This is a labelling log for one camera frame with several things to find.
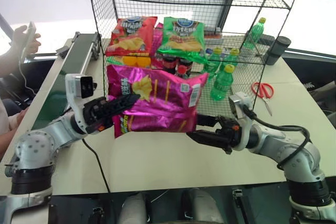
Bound grey rounded shape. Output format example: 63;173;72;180
120;191;148;224
183;187;225;224

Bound large pink chip bag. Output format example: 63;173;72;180
106;62;209;139

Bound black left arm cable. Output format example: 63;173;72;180
81;137;111;194

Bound white handheld device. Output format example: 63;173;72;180
18;21;37;63

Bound green conveyor belt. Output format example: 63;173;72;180
30;31;102;131

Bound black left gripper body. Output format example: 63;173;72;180
82;97;116;134

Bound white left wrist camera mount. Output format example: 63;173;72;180
65;73;97;134

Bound green bottle yellow cap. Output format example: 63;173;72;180
225;48;240;68
243;17;267;50
209;47;224;73
210;63;235;102

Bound yellow orange snack bag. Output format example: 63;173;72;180
106;55;153;70

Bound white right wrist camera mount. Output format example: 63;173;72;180
228;91;255;152

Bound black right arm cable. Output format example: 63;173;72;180
242;104;312;170

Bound small pink snack bag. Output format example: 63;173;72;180
151;23;165;70

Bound red chip bag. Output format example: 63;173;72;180
104;16;159;58

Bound green chip bag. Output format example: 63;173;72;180
156;16;211;65

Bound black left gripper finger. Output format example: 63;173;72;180
106;93;141;118

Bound black cylinder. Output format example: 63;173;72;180
262;35;292;66

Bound person's bare hand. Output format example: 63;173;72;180
11;24;42;55

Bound flat black object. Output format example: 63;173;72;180
258;34;277;47

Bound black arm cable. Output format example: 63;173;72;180
242;104;312;170
81;137;111;194

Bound black table clamp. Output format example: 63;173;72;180
92;206;105;220
232;187;245;201

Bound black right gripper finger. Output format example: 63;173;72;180
196;113;221;128
186;131;234;154

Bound white device cable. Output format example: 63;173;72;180
17;58;38;97

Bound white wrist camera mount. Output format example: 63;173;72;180
65;73;97;134
228;91;255;152

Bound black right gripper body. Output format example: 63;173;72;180
215;115;242;154

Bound red handled scissors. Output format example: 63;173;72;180
251;81;275;117

